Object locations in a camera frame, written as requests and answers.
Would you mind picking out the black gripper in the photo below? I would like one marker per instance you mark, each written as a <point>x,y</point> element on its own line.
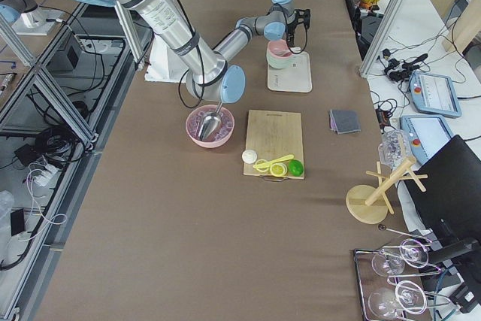
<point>291,38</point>

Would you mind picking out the small pink bowl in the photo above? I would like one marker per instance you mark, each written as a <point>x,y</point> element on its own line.
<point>277,45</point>

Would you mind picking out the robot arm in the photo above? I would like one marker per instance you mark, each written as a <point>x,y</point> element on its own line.
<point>209,76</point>

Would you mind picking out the third robot base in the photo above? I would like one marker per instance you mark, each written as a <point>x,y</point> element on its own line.
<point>25,17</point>

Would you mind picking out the pink bowl with ice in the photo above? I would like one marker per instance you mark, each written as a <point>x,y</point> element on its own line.
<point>217,138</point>

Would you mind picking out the front lemon slice stack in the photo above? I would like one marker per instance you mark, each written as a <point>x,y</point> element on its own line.
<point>278,169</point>

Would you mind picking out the green stacked bowls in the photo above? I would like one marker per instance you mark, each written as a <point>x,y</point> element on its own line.
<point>279,62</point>

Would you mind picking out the cream rabbit tray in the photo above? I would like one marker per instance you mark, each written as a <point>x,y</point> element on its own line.
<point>294,78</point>

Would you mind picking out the grey and purple cloth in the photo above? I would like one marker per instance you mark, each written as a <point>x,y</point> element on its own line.
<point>344,121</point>

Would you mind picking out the wooden cutting board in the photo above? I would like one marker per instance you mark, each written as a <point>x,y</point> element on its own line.
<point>273,134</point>

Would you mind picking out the metal ice scoop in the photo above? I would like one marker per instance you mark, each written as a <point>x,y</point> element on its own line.
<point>209,125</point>

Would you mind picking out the yellow plastic knife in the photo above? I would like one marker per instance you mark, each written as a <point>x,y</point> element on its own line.
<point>268,164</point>

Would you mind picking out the white garlic bulb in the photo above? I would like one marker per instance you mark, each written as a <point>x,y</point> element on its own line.
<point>249,156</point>

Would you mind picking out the green lime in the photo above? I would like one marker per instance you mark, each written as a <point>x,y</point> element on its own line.
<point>296,167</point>

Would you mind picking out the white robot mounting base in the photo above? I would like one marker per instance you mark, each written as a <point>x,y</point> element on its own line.
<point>164,65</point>

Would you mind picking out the glass mug on rack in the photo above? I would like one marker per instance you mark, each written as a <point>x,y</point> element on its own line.
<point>394,148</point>

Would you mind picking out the far teach pendant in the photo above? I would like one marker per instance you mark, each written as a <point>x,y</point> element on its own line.
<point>434,94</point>

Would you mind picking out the teach pendant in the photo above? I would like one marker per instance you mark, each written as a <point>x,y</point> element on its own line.
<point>434,94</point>
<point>427,134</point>

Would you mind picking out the near teach pendant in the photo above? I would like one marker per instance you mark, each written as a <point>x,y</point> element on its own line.
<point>427,134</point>

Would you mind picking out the wooden cup rack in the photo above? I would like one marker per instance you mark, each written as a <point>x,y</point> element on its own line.
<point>371,205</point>

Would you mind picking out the black monitor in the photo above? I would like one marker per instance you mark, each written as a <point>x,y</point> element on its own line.
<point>450,205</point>

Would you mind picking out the upper wine glass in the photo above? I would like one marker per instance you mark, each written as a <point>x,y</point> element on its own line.
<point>390,261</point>

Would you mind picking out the wine glass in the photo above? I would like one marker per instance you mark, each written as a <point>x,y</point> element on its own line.
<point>393,304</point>
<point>390,261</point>

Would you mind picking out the lower wine glass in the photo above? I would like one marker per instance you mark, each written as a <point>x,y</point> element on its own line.
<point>393,304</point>

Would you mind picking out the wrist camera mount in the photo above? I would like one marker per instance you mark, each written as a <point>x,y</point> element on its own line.
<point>302,17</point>

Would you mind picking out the aluminium frame post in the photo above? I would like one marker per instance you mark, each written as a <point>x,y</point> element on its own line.
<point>393,9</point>

